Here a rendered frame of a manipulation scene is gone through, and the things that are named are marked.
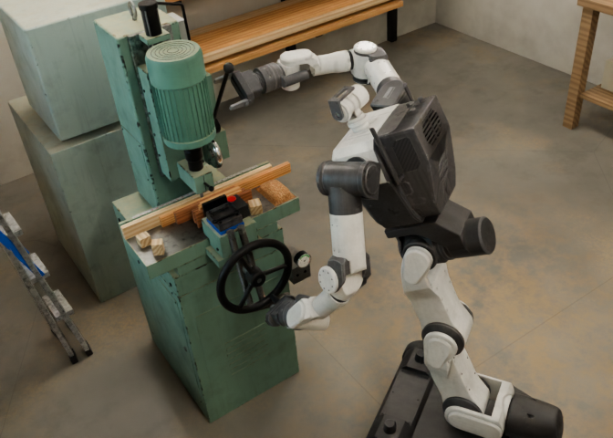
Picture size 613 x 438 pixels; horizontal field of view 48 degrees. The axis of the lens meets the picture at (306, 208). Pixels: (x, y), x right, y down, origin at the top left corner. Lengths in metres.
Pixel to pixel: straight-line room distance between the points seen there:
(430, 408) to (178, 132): 1.38
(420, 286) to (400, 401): 0.67
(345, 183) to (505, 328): 1.66
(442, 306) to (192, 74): 1.06
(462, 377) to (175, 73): 1.38
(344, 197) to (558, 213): 2.32
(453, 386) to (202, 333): 0.92
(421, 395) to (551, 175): 1.95
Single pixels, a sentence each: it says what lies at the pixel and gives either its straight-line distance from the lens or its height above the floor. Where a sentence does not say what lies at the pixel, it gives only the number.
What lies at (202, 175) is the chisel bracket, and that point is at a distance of 2.36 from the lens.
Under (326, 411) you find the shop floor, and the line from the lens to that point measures 2.92.
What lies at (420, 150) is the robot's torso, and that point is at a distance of 1.85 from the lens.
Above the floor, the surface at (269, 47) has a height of 0.54.
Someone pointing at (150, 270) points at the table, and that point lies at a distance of 2.31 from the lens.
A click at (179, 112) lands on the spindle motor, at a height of 1.33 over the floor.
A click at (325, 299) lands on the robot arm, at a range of 1.96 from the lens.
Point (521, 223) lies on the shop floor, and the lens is 3.86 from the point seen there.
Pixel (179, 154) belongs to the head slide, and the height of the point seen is 1.09.
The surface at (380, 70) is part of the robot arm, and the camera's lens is 2.27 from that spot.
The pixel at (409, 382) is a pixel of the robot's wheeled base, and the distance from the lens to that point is 2.77.
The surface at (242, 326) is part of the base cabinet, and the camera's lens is 2.67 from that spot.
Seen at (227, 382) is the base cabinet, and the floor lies 0.18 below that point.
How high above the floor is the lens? 2.34
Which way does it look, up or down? 37 degrees down
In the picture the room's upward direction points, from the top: 5 degrees counter-clockwise
